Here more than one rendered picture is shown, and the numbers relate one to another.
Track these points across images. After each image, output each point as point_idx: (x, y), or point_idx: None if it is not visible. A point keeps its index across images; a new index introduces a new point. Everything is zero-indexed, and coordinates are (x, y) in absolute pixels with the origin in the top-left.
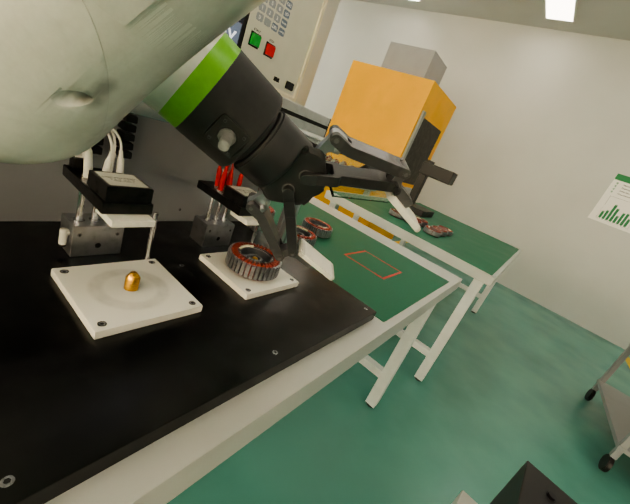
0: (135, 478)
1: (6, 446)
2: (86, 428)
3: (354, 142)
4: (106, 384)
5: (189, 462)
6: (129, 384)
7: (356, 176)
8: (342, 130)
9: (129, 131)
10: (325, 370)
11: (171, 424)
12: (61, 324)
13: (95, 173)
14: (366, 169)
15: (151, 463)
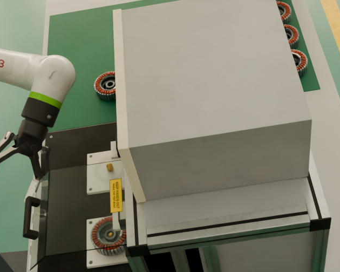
0: (39, 162)
1: (60, 136)
2: (54, 149)
3: (4, 140)
4: (66, 156)
5: (33, 174)
6: (62, 161)
7: (4, 151)
8: (8, 135)
9: None
10: (28, 242)
11: None
12: (100, 149)
13: None
14: (3, 155)
15: (40, 165)
